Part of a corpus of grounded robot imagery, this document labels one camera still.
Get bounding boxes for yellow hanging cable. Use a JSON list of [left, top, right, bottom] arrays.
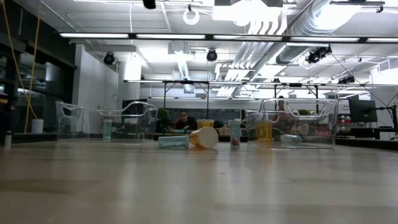
[[24, 18, 41, 132]]

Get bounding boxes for white ceiling ring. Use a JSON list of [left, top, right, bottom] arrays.
[[182, 8, 200, 26]]

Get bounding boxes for clear bottle red pills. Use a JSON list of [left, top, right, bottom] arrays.
[[229, 119, 242, 149]]

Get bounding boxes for silver round air duct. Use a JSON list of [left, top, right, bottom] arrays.
[[275, 0, 368, 66]]

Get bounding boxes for person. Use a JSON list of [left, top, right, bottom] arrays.
[[172, 109, 198, 131], [275, 95, 290, 125]]

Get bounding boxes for green potted plant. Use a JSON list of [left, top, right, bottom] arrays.
[[157, 108, 172, 125]]

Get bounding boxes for yellow extension cable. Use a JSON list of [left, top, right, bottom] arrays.
[[1, 0, 39, 121]]

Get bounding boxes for black ceiling rail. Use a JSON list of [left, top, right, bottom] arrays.
[[329, 0, 386, 14]]

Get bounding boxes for black ceiling spotlight cluster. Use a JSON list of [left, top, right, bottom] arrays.
[[306, 45, 333, 65]]

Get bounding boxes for yellow cup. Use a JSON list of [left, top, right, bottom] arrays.
[[256, 119, 274, 146]]

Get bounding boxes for long linear ceiling light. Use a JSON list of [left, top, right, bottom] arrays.
[[58, 32, 398, 44], [123, 79, 398, 88]]

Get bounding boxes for black computer monitor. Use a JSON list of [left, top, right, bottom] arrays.
[[348, 98, 379, 124]]

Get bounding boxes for black desk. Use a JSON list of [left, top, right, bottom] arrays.
[[337, 126, 398, 140]]

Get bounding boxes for clear plastic bin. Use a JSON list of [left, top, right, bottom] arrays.
[[55, 100, 159, 143], [244, 98, 339, 149]]

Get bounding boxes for black screen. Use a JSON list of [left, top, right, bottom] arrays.
[[122, 98, 149, 125]]

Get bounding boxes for white cylinder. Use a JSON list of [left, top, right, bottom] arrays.
[[30, 118, 45, 134]]

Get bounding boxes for white ceiling pipe bundle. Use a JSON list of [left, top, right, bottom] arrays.
[[231, 12, 289, 71]]

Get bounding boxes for black metal rig frame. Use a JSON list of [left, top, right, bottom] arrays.
[[161, 80, 211, 121], [272, 82, 321, 114]]

